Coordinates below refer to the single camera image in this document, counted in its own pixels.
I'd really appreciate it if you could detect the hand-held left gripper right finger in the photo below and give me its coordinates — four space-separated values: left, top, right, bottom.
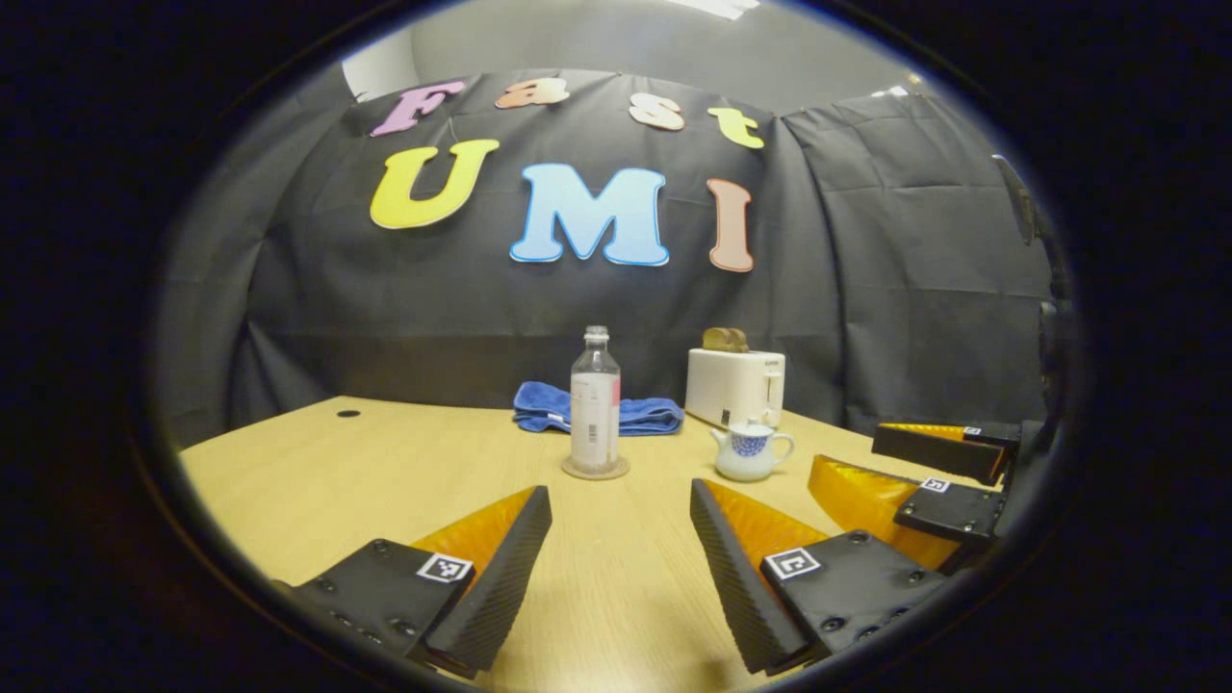
689 478 963 677

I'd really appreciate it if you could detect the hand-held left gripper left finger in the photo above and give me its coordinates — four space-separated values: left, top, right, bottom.
274 484 553 680

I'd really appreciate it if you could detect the white blue-patterned teacup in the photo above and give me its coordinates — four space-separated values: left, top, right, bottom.
710 428 797 483

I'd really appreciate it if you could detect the round brown coaster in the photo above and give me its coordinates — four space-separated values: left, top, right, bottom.
561 454 631 481

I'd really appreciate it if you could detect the clear plastic water bottle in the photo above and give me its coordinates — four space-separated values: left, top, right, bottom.
570 325 623 475

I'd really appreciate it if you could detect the white toaster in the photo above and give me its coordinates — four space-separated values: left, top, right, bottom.
684 347 787 431

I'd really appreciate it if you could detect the blue folded towel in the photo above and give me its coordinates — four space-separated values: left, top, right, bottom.
512 381 685 437

